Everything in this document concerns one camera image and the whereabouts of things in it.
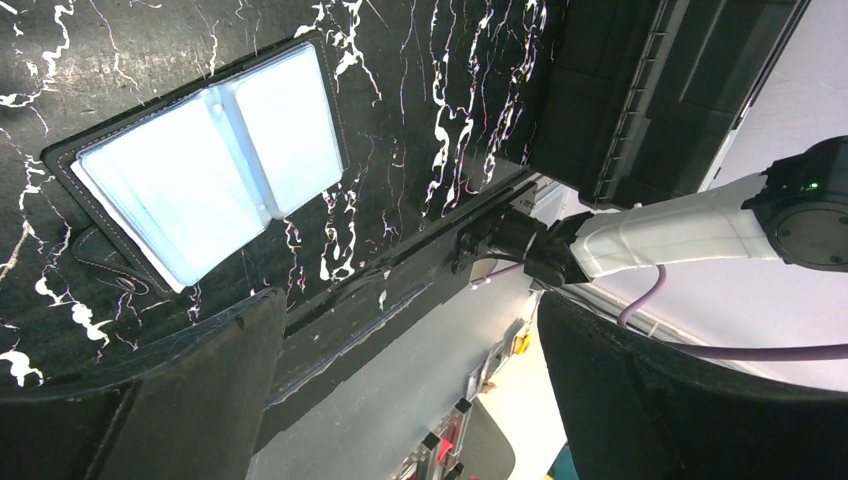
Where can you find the black leather card holder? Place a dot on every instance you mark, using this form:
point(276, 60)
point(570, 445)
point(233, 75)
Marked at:
point(177, 185)

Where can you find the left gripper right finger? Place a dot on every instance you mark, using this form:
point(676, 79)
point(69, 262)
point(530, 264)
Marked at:
point(634, 408)

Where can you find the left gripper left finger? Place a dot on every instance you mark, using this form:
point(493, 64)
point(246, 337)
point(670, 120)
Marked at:
point(187, 406)

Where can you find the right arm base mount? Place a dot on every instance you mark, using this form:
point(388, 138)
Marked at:
point(504, 234)

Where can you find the black toolbox clear lids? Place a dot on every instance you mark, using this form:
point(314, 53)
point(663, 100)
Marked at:
point(642, 95)

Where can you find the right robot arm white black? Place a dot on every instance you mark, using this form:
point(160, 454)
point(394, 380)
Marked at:
point(794, 211)

